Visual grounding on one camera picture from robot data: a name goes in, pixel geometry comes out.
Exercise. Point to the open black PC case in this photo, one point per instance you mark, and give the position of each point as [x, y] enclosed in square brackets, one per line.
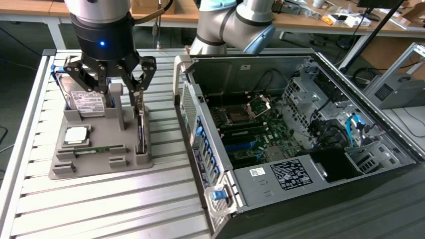
[332, 214]

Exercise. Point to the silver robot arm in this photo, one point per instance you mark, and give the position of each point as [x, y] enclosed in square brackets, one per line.
[245, 15]

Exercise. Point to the perforated metal drive cage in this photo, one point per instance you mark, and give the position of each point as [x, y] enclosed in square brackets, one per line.
[298, 97]

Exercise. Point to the open brown cardboard box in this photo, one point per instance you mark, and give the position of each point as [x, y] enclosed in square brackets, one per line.
[413, 15]

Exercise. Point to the grey power supply unit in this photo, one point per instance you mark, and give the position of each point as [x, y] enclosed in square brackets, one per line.
[258, 189]

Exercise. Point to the silver CPU chip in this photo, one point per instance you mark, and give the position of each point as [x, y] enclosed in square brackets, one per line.
[76, 135]

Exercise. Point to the green RAM stick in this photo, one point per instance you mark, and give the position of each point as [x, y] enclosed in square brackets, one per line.
[94, 150]

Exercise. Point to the grey chipset heatsink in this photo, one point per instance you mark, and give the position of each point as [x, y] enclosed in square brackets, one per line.
[276, 153]

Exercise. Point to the grey computer tower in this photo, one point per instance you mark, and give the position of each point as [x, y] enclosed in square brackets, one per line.
[398, 94]

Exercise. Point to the black monitor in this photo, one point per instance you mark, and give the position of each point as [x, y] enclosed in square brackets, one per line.
[378, 3]

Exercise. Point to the blue case latch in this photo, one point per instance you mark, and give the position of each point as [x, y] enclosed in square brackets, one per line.
[217, 195]

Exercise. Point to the blue expansion slot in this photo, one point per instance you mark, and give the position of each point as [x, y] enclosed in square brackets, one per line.
[237, 147]

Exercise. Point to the metal disk bay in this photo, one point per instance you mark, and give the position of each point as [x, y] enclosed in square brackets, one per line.
[365, 159]

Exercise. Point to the wooden desk white frame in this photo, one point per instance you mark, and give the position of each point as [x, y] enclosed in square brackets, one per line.
[394, 31]
[26, 10]

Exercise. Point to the grey metal device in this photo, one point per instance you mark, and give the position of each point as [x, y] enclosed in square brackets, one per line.
[290, 7]

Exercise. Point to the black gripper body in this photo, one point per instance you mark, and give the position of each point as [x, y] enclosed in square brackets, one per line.
[102, 39]

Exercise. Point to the metal socket cover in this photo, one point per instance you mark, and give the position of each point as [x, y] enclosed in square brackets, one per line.
[256, 99]

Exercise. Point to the orange white small box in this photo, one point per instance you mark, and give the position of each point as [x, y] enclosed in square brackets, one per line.
[334, 19]

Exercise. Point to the green graphics card black cooler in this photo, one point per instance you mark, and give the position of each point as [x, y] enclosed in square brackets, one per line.
[141, 129]

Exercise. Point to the CPU socket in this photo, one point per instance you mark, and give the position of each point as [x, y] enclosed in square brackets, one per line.
[237, 115]

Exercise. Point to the white cup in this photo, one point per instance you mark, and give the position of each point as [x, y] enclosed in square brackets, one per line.
[318, 3]

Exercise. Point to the aluminium profile frame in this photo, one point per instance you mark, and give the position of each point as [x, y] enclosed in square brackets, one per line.
[409, 53]

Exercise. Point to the black stand pole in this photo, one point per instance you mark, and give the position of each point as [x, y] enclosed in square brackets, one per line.
[371, 36]

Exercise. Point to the hard disk blue carrier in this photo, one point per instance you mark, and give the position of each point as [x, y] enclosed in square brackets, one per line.
[85, 102]

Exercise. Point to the grey plastic parts rack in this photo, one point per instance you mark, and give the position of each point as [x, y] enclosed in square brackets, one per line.
[105, 139]

